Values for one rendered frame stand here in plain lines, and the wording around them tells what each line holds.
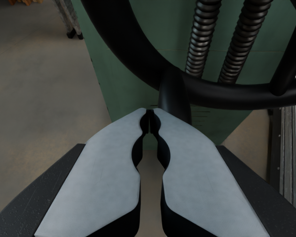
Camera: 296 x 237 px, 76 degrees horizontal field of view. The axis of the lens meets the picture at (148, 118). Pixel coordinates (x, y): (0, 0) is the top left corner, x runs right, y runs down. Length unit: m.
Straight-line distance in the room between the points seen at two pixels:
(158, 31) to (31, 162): 0.83
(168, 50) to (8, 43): 1.31
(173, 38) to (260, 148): 0.79
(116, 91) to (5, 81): 0.94
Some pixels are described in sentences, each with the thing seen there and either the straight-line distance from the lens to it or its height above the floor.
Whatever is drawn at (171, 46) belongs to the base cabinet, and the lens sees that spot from 0.39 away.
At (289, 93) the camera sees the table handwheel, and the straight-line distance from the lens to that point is 0.24.
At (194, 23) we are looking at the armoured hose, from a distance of 0.22.
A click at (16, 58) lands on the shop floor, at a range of 1.45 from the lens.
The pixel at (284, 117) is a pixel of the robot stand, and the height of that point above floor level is 0.16.
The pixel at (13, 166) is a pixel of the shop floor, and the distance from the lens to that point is 1.05.
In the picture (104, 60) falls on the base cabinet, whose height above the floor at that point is 0.56.
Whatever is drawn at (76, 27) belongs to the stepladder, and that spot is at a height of 0.09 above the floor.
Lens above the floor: 0.85
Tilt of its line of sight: 61 degrees down
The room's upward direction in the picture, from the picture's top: 2 degrees clockwise
